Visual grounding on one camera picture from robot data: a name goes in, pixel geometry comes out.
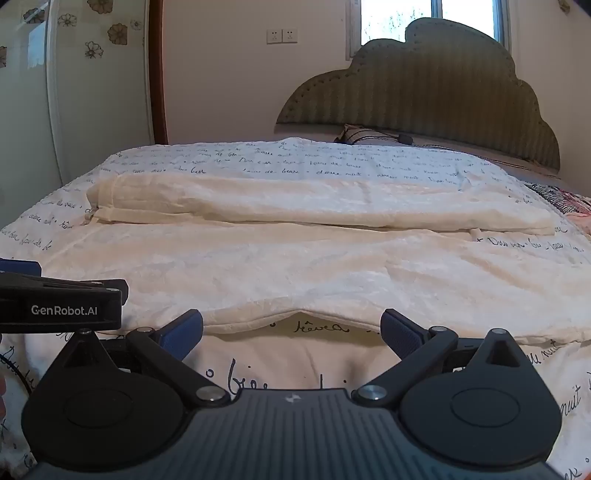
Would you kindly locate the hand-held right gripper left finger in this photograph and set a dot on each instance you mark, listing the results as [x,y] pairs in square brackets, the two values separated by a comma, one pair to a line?
[181,336]

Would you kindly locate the brown wooden frame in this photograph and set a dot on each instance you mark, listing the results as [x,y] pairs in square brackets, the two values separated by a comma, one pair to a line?
[159,69]

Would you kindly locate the cream pants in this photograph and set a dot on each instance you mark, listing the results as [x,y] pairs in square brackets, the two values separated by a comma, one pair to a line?
[295,258]

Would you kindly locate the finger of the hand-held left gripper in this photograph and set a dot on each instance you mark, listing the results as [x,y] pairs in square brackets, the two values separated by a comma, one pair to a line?
[27,268]

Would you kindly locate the small black object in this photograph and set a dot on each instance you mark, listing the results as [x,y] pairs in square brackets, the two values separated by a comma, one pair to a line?
[405,137]

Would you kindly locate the striped pillow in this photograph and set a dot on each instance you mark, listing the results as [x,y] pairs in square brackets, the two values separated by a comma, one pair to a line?
[364,134]

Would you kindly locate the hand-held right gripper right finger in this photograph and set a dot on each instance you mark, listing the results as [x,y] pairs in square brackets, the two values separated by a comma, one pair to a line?
[401,337]

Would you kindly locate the window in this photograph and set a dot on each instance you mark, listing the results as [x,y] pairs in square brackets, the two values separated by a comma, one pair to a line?
[434,18]

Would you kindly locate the green padded headboard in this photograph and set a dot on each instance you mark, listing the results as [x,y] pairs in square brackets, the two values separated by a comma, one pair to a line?
[425,92]

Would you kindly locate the pink black patterned cloth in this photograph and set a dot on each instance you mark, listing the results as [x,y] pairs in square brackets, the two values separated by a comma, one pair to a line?
[565,205]

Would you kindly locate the white script-print blanket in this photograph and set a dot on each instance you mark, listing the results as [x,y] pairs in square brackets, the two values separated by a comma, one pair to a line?
[286,159]

